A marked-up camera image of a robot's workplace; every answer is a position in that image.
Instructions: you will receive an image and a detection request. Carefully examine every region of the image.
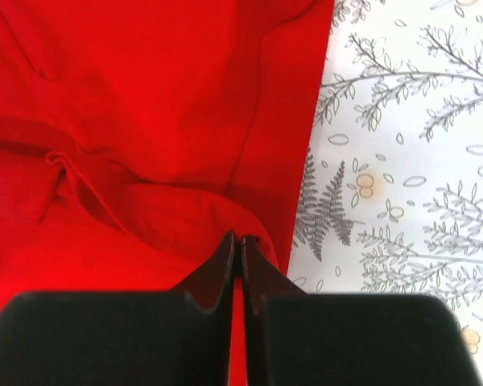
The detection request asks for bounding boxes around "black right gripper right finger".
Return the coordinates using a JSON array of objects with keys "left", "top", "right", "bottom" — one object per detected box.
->
[{"left": 240, "top": 237, "right": 480, "bottom": 385}]

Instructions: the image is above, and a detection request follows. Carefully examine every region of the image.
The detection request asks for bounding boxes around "red t shirt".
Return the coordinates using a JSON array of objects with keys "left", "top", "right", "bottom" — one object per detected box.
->
[{"left": 0, "top": 1, "right": 334, "bottom": 385}]

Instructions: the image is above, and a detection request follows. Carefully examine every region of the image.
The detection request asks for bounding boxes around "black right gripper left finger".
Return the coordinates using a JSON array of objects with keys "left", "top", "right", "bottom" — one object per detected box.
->
[{"left": 0, "top": 233, "right": 236, "bottom": 385}]

